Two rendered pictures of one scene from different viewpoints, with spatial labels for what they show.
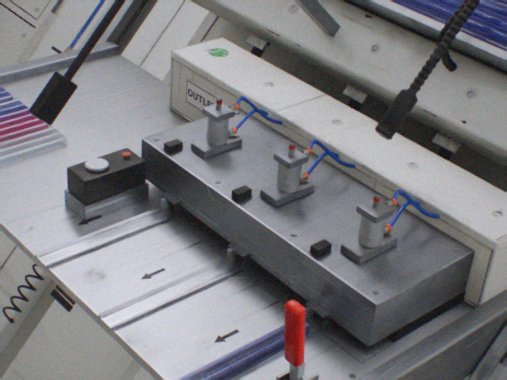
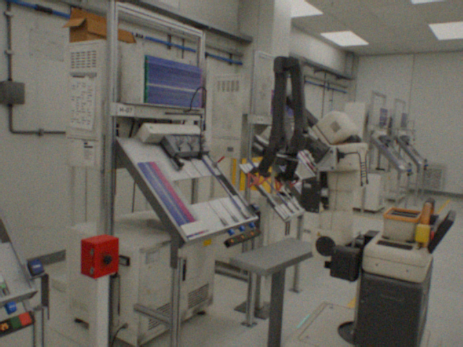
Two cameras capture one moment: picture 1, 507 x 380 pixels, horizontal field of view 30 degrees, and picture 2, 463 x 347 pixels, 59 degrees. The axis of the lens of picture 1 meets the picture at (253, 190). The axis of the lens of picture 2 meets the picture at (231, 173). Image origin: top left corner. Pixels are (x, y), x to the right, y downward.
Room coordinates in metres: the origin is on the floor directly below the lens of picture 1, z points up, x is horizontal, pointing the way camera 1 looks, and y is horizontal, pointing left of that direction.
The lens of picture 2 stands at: (0.85, 2.54, 1.30)
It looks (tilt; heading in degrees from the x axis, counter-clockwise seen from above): 7 degrees down; 266
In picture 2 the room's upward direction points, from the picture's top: 3 degrees clockwise
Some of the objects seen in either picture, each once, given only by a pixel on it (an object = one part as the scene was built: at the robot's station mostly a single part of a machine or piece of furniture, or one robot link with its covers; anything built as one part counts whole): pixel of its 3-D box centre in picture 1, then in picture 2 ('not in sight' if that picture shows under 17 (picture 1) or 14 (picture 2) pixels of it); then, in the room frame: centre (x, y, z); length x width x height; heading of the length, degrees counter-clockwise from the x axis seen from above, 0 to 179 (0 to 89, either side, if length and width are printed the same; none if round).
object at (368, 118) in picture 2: not in sight; (367, 151); (-1.87, -4.01, 0.95); 1.36 x 0.82 x 1.90; 142
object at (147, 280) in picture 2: not in sight; (143, 271); (1.20, -0.07, 0.31); 0.70 x 0.65 x 0.62; 52
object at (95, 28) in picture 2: not in sight; (122, 34); (1.37, -0.14, 1.82); 0.68 x 0.30 x 0.20; 52
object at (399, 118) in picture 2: not in sight; (390, 149); (-2.77, -5.15, 0.95); 1.36 x 0.82 x 1.90; 142
